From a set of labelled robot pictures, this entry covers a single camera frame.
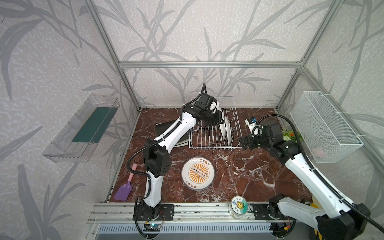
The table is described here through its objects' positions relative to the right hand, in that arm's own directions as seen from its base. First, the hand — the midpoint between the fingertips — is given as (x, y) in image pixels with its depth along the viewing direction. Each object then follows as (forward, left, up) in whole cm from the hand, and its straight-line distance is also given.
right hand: (247, 130), depth 78 cm
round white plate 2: (-15, +26, -23) cm, 38 cm away
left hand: (+7, +10, +3) cm, 12 cm away
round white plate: (-15, +26, -23) cm, 38 cm away
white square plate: (+4, +39, -20) cm, 44 cm away
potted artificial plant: (+3, -27, -9) cm, 29 cm away
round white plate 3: (+5, +12, -3) cm, 13 cm away
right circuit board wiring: (-41, -14, -24) cm, 49 cm away
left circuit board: (-40, +48, -24) cm, 67 cm away
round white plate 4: (+6, +8, -9) cm, 13 cm away
